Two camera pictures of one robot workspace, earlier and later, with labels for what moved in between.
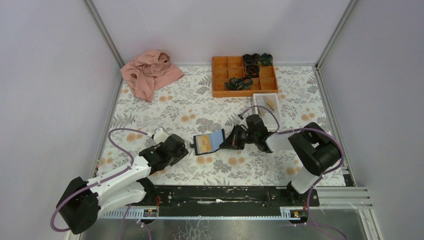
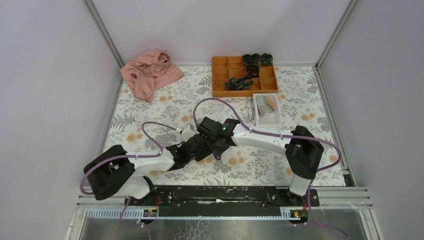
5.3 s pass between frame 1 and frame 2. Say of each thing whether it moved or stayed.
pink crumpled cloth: stayed
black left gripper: moved
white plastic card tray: stayed
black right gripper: moved
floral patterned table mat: stayed
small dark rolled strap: stayed
